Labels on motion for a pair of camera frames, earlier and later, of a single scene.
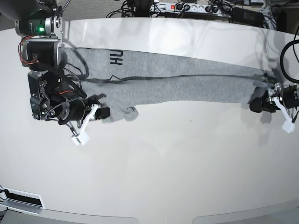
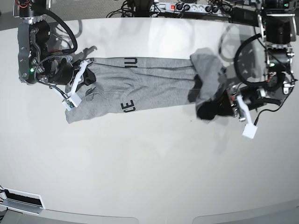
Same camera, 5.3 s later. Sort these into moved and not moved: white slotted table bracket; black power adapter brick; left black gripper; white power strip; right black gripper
Moved: left black gripper; right black gripper
Not moved: white power strip; white slotted table bracket; black power adapter brick
